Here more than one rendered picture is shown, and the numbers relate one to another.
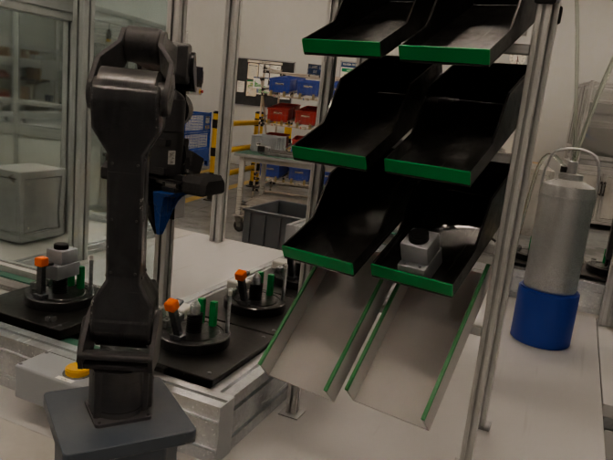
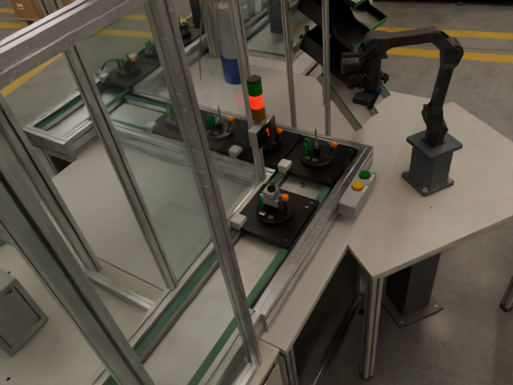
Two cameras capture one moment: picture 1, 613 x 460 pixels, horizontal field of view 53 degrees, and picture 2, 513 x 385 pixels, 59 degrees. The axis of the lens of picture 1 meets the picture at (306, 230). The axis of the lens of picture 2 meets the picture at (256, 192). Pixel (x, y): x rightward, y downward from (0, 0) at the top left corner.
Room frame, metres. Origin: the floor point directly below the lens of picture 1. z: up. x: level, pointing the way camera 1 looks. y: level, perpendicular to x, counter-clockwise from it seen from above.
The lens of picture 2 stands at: (0.98, 1.65, 2.17)
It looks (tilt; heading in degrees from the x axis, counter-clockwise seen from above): 43 degrees down; 286
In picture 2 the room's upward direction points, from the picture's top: 10 degrees counter-clockwise
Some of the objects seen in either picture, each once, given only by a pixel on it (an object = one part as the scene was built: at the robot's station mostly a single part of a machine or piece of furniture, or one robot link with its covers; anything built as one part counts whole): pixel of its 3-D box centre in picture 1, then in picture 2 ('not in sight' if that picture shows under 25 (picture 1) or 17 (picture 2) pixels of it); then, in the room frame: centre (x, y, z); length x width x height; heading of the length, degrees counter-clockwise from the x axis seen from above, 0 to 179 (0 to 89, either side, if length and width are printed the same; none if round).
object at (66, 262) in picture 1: (64, 258); (269, 193); (1.26, 0.50, 1.06); 0.08 x 0.04 x 0.07; 158
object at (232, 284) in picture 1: (255, 288); (264, 136); (1.34, 0.10, 1.01); 0.24 x 0.24 x 0.13; 67
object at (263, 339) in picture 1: (194, 318); (316, 150); (1.11, 0.19, 1.01); 0.24 x 0.24 x 0.13; 67
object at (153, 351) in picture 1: (119, 339); (437, 121); (0.67, 0.20, 1.15); 0.09 x 0.07 x 0.06; 95
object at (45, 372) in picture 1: (77, 389); (357, 192); (0.95, 0.35, 0.93); 0.21 x 0.07 x 0.06; 67
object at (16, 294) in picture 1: (59, 305); (275, 214); (1.25, 0.50, 0.96); 0.24 x 0.24 x 0.02; 67
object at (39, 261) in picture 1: (44, 274); (283, 202); (1.21, 0.52, 1.04); 0.04 x 0.02 x 0.08; 157
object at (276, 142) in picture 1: (268, 143); not in sight; (6.79, 0.51, 0.90); 0.40 x 0.30 x 0.17; 168
